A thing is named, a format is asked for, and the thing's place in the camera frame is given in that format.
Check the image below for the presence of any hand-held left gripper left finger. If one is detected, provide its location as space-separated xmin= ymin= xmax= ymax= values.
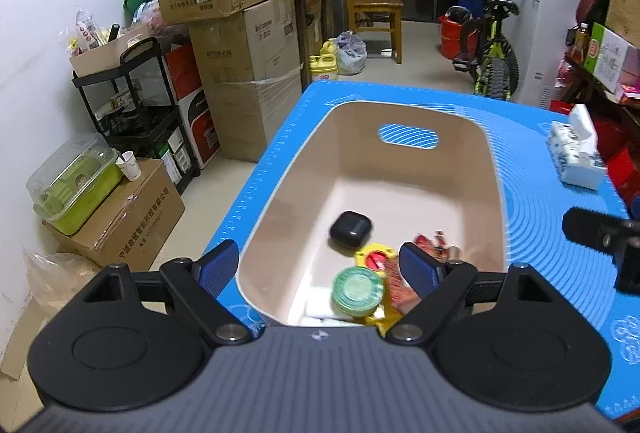
xmin=80 ymin=239 xmax=256 ymax=348

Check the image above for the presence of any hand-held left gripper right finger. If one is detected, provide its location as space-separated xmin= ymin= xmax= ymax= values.
xmin=385 ymin=241 xmax=557 ymax=347

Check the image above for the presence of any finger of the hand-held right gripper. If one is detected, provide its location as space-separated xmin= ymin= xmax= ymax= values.
xmin=561 ymin=206 xmax=632 ymax=259

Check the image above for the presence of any red snack packet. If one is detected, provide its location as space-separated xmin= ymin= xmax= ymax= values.
xmin=384 ymin=230 xmax=464 ymax=314

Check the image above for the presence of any yellow and red packet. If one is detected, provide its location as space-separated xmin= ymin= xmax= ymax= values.
xmin=353 ymin=242 xmax=401 ymax=327

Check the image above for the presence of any black earbud case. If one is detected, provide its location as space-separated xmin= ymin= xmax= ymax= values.
xmin=328 ymin=210 xmax=377 ymax=255

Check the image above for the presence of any white box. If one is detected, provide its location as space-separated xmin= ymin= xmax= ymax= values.
xmin=302 ymin=287 xmax=346 ymax=319

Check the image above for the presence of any beige plastic bin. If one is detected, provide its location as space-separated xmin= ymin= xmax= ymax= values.
xmin=235 ymin=100 xmax=509 ymax=329

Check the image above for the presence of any blue ruled table mat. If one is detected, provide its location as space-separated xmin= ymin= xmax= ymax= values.
xmin=202 ymin=80 xmax=640 ymax=425

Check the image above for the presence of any patterned tissue pack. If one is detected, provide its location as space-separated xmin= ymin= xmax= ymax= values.
xmin=544 ymin=104 xmax=606 ymax=191

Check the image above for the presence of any large printed cardboard box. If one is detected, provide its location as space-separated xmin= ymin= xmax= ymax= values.
xmin=42 ymin=158 xmax=186 ymax=272

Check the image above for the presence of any cluttered dark wooden shelf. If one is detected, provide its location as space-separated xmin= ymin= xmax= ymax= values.
xmin=549 ymin=0 xmax=640 ymax=219

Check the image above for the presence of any white paper cup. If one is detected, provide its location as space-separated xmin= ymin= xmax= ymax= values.
xmin=114 ymin=150 xmax=142 ymax=182

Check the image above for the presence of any white and red appliance carton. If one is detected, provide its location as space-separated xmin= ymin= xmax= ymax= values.
xmin=177 ymin=85 xmax=221 ymax=169

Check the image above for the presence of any green dish rack, clear lid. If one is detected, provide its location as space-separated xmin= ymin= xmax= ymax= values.
xmin=25 ymin=132 xmax=126 ymax=237

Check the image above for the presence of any clear bag of grain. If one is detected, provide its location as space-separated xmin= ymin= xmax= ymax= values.
xmin=22 ymin=250 xmax=101 ymax=309

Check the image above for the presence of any black utility cart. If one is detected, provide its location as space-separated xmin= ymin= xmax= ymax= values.
xmin=72 ymin=36 xmax=201 ymax=194

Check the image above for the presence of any plastic-wrapped cardboard box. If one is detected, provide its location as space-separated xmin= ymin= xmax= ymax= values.
xmin=204 ymin=63 xmax=306 ymax=164

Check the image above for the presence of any green and white carton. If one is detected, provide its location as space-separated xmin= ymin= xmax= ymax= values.
xmin=592 ymin=22 xmax=631 ymax=94

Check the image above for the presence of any green and black bicycle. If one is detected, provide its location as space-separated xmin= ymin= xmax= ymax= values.
xmin=434 ymin=0 xmax=521 ymax=102

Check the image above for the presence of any white chest freezer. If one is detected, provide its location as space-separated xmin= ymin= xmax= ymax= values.
xmin=499 ymin=0 xmax=589 ymax=109

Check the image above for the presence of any tied plastic bag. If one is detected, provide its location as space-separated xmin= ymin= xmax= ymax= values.
xmin=335 ymin=30 xmax=369 ymax=75

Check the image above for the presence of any red bucket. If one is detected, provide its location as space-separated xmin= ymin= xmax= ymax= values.
xmin=438 ymin=5 xmax=476 ymax=59

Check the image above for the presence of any shallow cardboard tray box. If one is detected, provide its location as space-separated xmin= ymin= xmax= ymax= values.
xmin=68 ymin=24 xmax=159 ymax=78

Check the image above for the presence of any clear bag of pink goods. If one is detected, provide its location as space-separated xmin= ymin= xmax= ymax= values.
xmin=132 ymin=0 xmax=194 ymax=34

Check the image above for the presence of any tall narrow cardboard box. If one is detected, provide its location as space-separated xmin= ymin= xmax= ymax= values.
xmin=294 ymin=0 xmax=336 ymax=89

